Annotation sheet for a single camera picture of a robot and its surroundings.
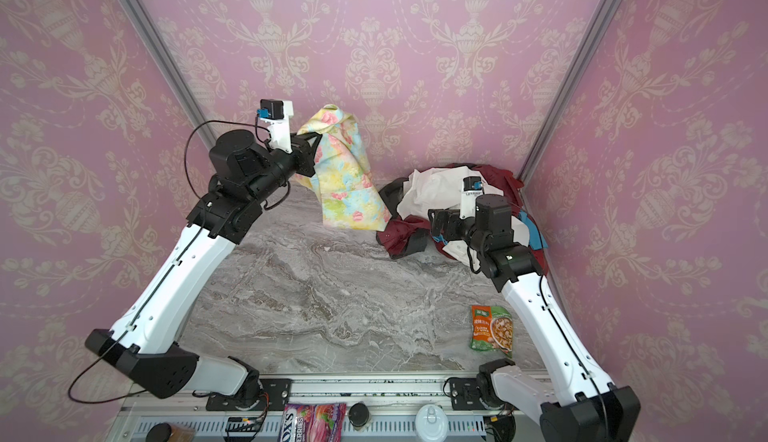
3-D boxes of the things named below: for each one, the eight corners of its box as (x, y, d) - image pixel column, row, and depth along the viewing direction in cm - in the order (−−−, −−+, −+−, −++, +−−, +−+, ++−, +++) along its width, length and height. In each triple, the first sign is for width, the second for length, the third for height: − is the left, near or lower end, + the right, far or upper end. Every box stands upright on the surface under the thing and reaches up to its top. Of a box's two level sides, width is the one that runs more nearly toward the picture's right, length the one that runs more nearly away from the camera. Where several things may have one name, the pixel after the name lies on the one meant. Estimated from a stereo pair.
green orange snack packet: (470, 348, 83) (472, 345, 81) (471, 305, 91) (473, 301, 89) (510, 356, 82) (514, 354, 80) (508, 312, 90) (511, 308, 87)
